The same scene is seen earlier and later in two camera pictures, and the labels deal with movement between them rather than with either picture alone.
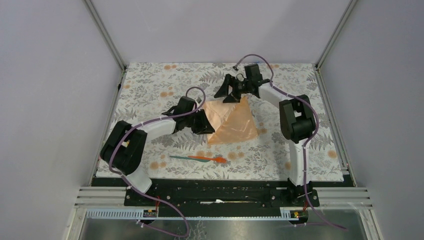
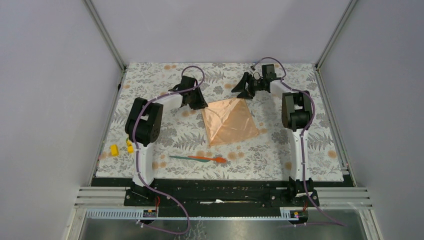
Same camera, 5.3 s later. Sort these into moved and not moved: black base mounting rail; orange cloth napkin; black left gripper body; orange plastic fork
Moved: black left gripper body
Not moved: black base mounting rail; orange cloth napkin; orange plastic fork
